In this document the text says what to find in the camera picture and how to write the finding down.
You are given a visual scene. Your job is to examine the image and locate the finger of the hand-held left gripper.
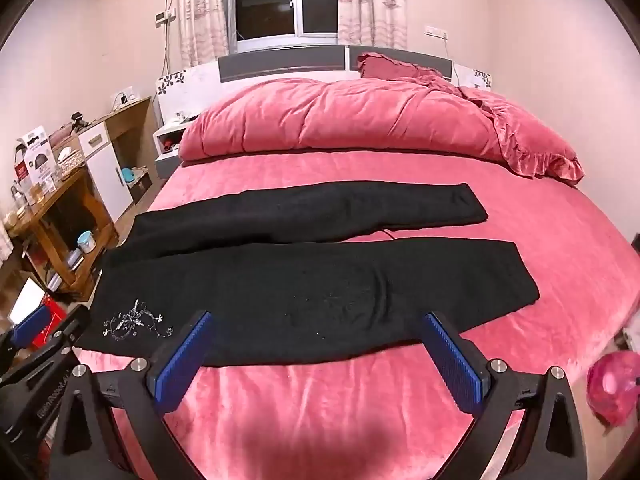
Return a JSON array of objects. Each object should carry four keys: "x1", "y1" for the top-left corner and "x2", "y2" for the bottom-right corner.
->
[
  {"x1": 30, "y1": 305, "x2": 93, "y2": 368},
  {"x1": 0, "y1": 304, "x2": 52, "y2": 361}
]

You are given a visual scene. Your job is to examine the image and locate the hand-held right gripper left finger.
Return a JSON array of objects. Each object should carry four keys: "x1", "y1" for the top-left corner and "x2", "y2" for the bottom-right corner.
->
[{"x1": 49, "y1": 311, "x2": 213, "y2": 480}]

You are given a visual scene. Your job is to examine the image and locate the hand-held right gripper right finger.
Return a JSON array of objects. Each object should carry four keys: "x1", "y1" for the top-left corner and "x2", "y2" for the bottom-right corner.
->
[{"x1": 420, "y1": 311, "x2": 589, "y2": 480}]

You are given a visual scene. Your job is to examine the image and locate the black pants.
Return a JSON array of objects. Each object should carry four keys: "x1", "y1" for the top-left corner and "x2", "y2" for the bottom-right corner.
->
[{"x1": 75, "y1": 182, "x2": 540, "y2": 367}]

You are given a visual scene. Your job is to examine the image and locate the red bag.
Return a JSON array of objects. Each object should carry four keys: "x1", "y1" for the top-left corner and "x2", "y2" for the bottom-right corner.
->
[{"x1": 30, "y1": 295, "x2": 68, "y2": 351}]

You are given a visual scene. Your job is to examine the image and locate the wooden desk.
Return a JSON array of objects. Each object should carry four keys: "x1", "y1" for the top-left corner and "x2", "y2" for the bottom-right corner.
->
[{"x1": 7, "y1": 165, "x2": 119, "y2": 303}]

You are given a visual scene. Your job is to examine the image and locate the pink bed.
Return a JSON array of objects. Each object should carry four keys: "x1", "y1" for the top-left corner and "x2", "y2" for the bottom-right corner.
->
[{"x1": 75, "y1": 150, "x2": 640, "y2": 480}]

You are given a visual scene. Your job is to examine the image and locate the wooden cabinet with white door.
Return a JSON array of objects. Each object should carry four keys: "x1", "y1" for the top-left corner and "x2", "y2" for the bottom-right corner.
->
[{"x1": 75, "y1": 97, "x2": 161, "y2": 223}]

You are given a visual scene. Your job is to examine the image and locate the printed cardboard box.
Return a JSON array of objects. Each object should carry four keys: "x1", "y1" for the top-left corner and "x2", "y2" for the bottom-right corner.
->
[{"x1": 14, "y1": 125, "x2": 57, "y2": 193}]

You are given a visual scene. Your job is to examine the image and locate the pink plastic bag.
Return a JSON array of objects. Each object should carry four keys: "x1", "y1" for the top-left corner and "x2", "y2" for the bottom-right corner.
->
[{"x1": 586, "y1": 352, "x2": 640, "y2": 426}]

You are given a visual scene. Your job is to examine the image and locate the white nightstand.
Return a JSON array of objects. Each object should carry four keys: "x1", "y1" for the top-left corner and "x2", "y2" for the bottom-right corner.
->
[{"x1": 152, "y1": 120, "x2": 198, "y2": 181}]

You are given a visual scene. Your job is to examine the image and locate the pink duvet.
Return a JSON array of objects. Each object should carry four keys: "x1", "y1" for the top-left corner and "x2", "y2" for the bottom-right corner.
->
[{"x1": 179, "y1": 76, "x2": 585, "y2": 185}]

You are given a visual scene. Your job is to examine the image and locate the leaf print headboard panel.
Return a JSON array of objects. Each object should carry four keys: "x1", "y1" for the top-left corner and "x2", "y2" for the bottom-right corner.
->
[
  {"x1": 452, "y1": 64, "x2": 492, "y2": 89},
  {"x1": 157, "y1": 64, "x2": 221, "y2": 126}
]

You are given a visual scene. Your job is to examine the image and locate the dark pink ruffled pillow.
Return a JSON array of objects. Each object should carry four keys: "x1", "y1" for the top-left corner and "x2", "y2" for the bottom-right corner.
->
[{"x1": 356, "y1": 52, "x2": 446, "y2": 81}]

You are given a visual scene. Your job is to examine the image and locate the grey headboard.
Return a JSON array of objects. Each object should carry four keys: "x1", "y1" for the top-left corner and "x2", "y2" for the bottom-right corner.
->
[{"x1": 218, "y1": 45, "x2": 453, "y2": 83}]

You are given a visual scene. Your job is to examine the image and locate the patterned white curtain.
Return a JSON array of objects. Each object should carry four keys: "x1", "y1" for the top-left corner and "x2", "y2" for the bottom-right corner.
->
[
  {"x1": 337, "y1": 0, "x2": 408, "y2": 51},
  {"x1": 167, "y1": 0, "x2": 231, "y2": 68}
]

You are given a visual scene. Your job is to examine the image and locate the window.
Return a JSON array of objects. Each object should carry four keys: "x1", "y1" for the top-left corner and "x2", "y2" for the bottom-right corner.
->
[{"x1": 227, "y1": 0, "x2": 346, "y2": 53}]

